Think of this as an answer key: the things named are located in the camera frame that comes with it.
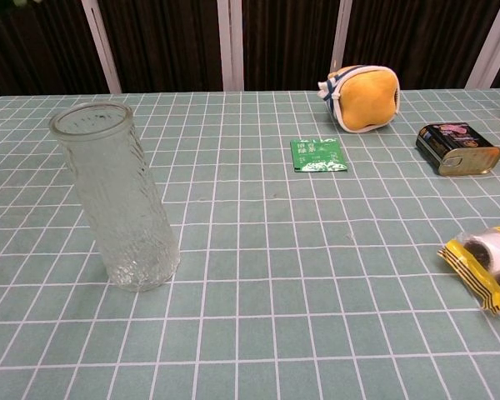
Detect green checked tablecloth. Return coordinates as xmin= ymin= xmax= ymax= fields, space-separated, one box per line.
xmin=0 ymin=87 xmax=500 ymax=400

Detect textured transparent glass vase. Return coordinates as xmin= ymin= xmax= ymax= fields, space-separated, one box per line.
xmin=48 ymin=101 xmax=182 ymax=293

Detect green tea sachet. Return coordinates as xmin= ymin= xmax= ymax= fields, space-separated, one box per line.
xmin=289 ymin=137 xmax=349 ymax=173

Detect yellow zip pouch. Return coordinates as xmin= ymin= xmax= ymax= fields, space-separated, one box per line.
xmin=317 ymin=64 xmax=402 ymax=134

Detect dark brown curtain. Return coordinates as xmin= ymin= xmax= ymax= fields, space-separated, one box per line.
xmin=0 ymin=0 xmax=500 ymax=98

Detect dark rectangular tin can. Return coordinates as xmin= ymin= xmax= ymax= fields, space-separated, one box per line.
xmin=415 ymin=122 xmax=500 ymax=177

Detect yellow packaged chocolate cakes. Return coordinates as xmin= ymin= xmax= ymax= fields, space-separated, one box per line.
xmin=437 ymin=223 xmax=500 ymax=318

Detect white frame post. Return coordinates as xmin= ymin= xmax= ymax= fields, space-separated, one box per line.
xmin=81 ymin=0 xmax=123 ymax=95
xmin=465 ymin=0 xmax=500 ymax=90
xmin=329 ymin=0 xmax=354 ymax=83
xmin=216 ymin=0 xmax=245 ymax=93

